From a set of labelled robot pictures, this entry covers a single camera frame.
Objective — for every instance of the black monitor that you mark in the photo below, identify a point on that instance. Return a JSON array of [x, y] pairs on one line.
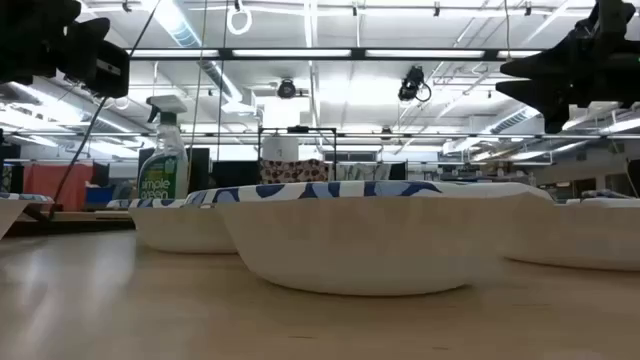
[[201, 170]]

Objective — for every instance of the thin black frame rail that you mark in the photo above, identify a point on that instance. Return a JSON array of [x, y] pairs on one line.
[[450, 135]]

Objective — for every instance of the wooden bench with black edge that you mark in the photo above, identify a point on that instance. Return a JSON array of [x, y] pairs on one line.
[[85, 220]]

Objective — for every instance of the brown spotted cloth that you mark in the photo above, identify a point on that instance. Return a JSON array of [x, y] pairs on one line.
[[292, 171]]

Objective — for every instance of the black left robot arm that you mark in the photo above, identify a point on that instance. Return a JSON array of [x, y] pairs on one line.
[[30, 40]]

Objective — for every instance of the black panel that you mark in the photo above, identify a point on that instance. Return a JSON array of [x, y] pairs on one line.
[[235, 174]]

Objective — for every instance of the black overhead crossbar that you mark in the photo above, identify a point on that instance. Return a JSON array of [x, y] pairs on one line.
[[357, 53]]

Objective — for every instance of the round black ceiling fixture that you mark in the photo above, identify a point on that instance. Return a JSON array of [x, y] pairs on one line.
[[286, 89]]

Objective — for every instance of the black overhead camera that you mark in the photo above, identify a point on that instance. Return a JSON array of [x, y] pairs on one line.
[[411, 82]]

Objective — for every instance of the green cleaner spray bottle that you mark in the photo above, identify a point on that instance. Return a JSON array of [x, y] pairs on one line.
[[165, 170]]

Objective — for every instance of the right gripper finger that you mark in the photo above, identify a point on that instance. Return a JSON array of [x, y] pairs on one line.
[[545, 65], [550, 100]]

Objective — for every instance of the white paper towel roll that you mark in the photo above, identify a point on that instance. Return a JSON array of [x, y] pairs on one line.
[[280, 148]]

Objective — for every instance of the blue bin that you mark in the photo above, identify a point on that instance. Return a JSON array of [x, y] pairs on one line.
[[98, 195]]

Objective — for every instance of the orange cloth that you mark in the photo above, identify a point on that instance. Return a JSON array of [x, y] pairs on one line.
[[55, 185]]

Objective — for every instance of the white paper bowl blue pattern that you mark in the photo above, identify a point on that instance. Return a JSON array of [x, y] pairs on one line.
[[12, 212], [580, 235], [370, 245], [180, 230]]

